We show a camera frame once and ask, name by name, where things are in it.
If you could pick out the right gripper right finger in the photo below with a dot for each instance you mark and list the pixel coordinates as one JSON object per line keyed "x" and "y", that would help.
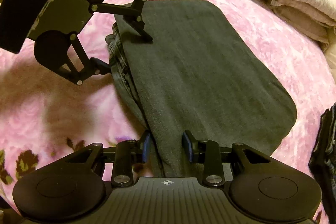
{"x": 207, "y": 153}

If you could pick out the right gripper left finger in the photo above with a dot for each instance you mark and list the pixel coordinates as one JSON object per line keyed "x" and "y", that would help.
{"x": 128, "y": 153}

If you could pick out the dark grey jeans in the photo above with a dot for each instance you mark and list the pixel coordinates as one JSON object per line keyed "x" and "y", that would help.
{"x": 196, "y": 74}

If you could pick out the pink rose bedspread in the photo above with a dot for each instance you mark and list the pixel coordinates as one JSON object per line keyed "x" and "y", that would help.
{"x": 45, "y": 117}

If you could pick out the folded dark blue jeans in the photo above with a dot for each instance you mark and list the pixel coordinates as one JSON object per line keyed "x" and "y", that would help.
{"x": 322, "y": 161}

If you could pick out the cream padded headboard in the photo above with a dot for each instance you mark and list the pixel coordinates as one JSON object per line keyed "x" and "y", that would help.
{"x": 330, "y": 50}

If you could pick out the beige pillow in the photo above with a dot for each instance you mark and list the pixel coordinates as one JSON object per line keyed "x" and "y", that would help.
{"x": 305, "y": 18}

